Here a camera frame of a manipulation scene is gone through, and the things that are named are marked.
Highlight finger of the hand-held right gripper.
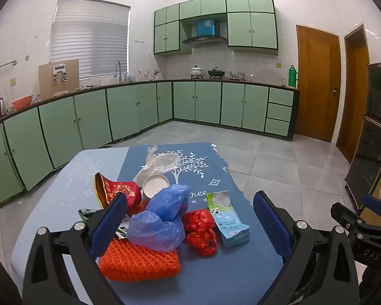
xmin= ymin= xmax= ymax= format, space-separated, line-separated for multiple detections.
xmin=330 ymin=202 xmax=370 ymax=229
xmin=361 ymin=194 xmax=381 ymax=219

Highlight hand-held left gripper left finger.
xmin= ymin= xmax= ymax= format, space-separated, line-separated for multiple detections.
xmin=22 ymin=192 xmax=129 ymax=305

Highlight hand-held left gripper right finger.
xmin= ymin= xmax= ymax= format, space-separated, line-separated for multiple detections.
xmin=252 ymin=191 xmax=359 ymax=305

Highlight green snack packet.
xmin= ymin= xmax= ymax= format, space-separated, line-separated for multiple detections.
xmin=78 ymin=208 xmax=131 ymax=239

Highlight red gold paper bag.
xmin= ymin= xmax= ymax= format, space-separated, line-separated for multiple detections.
xmin=93 ymin=172 xmax=143 ymax=217

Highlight light blue milk carton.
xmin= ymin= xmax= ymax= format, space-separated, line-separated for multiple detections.
xmin=206 ymin=190 xmax=251 ymax=248

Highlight blue plastic bag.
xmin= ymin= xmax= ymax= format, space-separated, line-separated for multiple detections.
xmin=127 ymin=211 xmax=186 ymax=253
xmin=146 ymin=184 xmax=193 ymax=221

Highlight orange foam net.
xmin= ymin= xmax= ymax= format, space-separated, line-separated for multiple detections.
xmin=98 ymin=237 xmax=181 ymax=283

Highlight red plastic bag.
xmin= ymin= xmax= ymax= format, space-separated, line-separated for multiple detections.
xmin=181 ymin=209 xmax=218 ymax=257

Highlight white paper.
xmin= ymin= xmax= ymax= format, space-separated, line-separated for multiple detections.
xmin=133 ymin=145 xmax=180 ymax=185

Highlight light blue tablecloth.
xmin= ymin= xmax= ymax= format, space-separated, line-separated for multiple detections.
xmin=11 ymin=148 xmax=131 ymax=305

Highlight black glass-front cabinet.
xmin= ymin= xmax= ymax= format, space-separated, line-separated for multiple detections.
xmin=344 ymin=60 xmax=381 ymax=208

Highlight blue tree-print table mat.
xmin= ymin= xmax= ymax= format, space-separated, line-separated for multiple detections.
xmin=108 ymin=142 xmax=284 ymax=305

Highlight plain wooden door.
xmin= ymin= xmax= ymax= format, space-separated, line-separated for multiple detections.
xmin=336 ymin=25 xmax=370 ymax=164

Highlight green base cabinets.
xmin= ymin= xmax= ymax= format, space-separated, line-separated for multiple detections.
xmin=0 ymin=81 xmax=300 ymax=204

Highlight green thermos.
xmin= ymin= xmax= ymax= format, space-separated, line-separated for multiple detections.
xmin=287 ymin=65 xmax=299 ymax=88

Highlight red plastic basket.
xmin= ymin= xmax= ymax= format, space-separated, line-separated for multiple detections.
xmin=12 ymin=95 xmax=34 ymax=109

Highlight white window blind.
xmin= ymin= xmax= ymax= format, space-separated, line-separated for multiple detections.
xmin=49 ymin=0 xmax=131 ymax=80

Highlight metal towel bar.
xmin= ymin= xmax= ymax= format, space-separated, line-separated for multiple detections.
xmin=0 ymin=60 xmax=18 ymax=73

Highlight black range hood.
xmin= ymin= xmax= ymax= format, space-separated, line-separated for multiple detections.
xmin=182 ymin=36 xmax=228 ymax=48

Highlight wooden door with handle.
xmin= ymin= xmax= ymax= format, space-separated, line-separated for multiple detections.
xmin=296 ymin=25 xmax=341 ymax=143

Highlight green wall cabinets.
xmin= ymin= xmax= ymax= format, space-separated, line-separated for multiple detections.
xmin=154 ymin=0 xmax=279 ymax=56

